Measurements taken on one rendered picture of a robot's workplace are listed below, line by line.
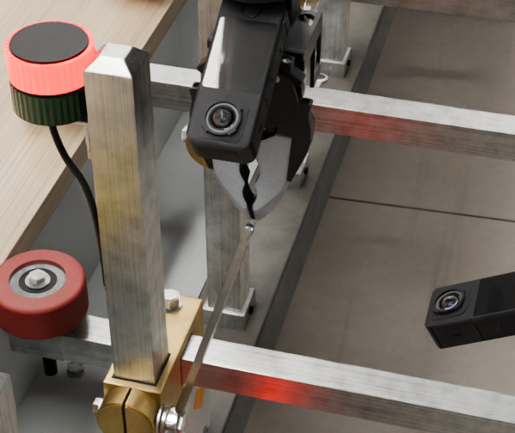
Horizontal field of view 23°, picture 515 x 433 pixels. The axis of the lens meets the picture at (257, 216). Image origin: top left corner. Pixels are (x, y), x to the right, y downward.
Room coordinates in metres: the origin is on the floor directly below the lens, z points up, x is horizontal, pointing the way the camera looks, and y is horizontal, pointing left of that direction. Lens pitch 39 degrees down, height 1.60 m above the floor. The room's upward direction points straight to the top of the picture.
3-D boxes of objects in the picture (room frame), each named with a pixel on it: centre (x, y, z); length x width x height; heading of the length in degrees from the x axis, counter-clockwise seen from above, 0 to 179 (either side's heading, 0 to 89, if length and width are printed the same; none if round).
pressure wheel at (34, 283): (0.78, 0.18, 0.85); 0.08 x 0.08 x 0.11
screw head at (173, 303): (0.79, 0.07, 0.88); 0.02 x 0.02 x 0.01
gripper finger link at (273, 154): (0.77, -0.02, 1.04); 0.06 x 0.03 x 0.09; 165
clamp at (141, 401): (0.74, 0.09, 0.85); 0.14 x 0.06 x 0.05; 165
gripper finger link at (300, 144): (0.74, -0.02, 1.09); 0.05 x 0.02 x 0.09; 75
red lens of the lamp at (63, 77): (0.73, 0.14, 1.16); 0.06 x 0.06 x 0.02
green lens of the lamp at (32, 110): (0.73, 0.14, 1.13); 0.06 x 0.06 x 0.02
